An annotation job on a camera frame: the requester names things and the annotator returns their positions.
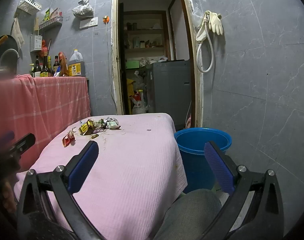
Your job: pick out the hanging beige towel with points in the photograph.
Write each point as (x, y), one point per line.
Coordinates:
(18, 33)

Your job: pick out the clear bag by door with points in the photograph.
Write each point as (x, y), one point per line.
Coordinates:
(197, 16)

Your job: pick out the metal pot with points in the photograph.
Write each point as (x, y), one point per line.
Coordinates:
(9, 58)

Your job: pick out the cream rubber gloves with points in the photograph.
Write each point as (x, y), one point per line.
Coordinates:
(215, 22)

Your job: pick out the large oil jug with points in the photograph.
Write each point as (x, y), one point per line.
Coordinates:
(75, 65)

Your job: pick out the pink slipper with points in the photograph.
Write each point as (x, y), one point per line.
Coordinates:
(189, 123)

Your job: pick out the hanging plastic bag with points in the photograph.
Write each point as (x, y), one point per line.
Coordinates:
(83, 8)

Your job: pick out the person's grey trouser leg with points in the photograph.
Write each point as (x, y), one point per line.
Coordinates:
(189, 215)

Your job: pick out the packets on rack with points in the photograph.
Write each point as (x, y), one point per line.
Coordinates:
(53, 13)

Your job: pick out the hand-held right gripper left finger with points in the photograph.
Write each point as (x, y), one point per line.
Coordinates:
(84, 165)

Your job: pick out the red snack wrapper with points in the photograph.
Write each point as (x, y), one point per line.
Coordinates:
(68, 140)

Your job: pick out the wooden shelf unit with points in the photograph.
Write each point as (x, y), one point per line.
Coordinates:
(147, 31)

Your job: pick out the yellow plastic item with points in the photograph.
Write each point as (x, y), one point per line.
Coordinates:
(130, 90)

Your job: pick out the orange wall hook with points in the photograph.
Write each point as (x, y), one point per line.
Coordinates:
(105, 19)

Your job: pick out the black wok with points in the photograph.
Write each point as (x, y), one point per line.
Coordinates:
(0, 46)

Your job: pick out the orange brown sauce packet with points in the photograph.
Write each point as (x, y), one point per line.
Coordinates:
(63, 65)

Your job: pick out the red plaid cloth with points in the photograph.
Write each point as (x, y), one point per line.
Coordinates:
(41, 105)

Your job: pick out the clear crumpled plastic bag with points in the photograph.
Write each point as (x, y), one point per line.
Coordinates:
(139, 80)

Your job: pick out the wall power outlet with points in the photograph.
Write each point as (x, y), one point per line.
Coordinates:
(88, 23)

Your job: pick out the wooden door frame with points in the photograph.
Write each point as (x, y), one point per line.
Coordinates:
(115, 55)

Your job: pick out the grey washing machine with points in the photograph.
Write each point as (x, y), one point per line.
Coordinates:
(167, 92)

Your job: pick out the wall shelf rack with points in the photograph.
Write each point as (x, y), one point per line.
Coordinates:
(50, 23)

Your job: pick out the white utensil holder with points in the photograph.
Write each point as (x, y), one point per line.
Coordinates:
(36, 43)

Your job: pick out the green box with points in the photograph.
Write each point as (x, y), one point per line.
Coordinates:
(132, 64)

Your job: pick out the blue plastic bucket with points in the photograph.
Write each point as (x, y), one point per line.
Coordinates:
(192, 160)

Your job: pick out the pile of scraps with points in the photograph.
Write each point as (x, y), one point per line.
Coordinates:
(101, 125)

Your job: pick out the dark bottle white label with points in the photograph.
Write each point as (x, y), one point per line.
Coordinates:
(36, 68)

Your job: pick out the red hanging bag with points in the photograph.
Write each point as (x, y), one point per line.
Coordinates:
(44, 47)

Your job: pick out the small dark sauce bottle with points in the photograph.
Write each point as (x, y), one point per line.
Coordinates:
(56, 66)

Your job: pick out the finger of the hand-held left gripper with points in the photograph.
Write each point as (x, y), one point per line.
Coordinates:
(3, 137)
(24, 142)

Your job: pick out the white plastic basket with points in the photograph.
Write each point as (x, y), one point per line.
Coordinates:
(29, 4)

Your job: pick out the pink ribbed table cloth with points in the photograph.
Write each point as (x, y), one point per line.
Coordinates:
(127, 170)

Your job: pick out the person's left hand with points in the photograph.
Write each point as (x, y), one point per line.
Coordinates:
(8, 195)

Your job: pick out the white printed sack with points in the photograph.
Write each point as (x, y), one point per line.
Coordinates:
(139, 105)

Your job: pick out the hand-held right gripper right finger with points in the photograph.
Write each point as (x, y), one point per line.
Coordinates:
(218, 166)

